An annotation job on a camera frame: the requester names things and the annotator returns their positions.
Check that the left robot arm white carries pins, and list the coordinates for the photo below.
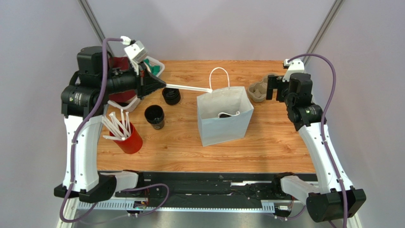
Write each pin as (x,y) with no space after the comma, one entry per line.
(84,103)

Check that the red cup with straws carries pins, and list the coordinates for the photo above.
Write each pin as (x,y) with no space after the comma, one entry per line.
(122,132)

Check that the white straw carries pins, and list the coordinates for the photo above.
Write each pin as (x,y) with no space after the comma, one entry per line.
(192,88)

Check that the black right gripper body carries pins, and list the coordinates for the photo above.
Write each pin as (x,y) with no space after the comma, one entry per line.
(277,87)

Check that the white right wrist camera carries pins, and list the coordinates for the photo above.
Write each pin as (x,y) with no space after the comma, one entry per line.
(292,66)

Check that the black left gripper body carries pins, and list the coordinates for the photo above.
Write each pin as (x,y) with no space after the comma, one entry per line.
(141,78)

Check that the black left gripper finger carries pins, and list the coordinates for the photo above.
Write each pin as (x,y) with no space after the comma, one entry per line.
(151,87)
(150,80)

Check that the white paper bag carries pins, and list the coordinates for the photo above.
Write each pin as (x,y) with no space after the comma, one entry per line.
(231,100)

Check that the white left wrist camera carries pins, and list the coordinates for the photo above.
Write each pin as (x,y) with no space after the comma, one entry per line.
(135,51)

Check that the green cloth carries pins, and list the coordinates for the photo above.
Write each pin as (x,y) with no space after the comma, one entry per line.
(155,68)

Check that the white plastic basket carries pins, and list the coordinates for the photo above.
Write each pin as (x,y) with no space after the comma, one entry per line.
(128,101)

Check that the dark red bucket hat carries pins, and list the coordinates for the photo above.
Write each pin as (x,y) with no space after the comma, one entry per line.
(121,83)

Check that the stack of black cups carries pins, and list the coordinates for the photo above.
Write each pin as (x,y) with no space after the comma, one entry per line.
(154,114)

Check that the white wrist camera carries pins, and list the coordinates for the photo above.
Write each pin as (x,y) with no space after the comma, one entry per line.
(292,66)
(135,51)

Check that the brown pulp cup carrier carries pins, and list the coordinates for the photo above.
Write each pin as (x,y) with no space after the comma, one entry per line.
(257,91)

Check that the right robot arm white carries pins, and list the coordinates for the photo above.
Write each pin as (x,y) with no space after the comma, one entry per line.
(335,197)

